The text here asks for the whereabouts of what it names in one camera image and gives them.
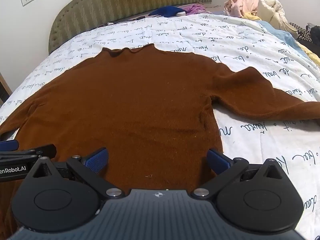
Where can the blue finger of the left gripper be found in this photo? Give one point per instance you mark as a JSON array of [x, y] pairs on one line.
[[10, 145], [43, 151]]

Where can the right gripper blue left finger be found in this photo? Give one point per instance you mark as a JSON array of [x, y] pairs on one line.
[[86, 169]]

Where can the dark patterned garment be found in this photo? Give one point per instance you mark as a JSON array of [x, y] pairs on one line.
[[309, 37]]

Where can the pink clothes pile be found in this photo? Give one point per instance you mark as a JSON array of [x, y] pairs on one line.
[[238, 8]]

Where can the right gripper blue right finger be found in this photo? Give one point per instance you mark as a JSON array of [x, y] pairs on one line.
[[227, 171]]

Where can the yellow garment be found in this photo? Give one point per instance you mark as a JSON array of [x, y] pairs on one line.
[[310, 54]]

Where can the olive green upholstered headboard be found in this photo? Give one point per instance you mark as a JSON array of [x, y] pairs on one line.
[[79, 16]]

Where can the cream white garment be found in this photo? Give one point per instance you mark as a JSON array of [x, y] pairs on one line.
[[272, 11]]

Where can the dark blue cloth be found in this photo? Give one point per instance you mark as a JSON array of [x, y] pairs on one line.
[[168, 11]]

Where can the purple cloth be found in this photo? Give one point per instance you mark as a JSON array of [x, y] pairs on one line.
[[194, 8]]

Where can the brown knit sweater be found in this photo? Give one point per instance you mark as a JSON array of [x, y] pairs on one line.
[[152, 110]]

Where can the light blue garment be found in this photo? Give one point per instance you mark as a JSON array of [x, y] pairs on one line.
[[284, 36]]

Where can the white script-print bed sheet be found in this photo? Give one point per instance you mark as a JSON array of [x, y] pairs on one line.
[[238, 44]]

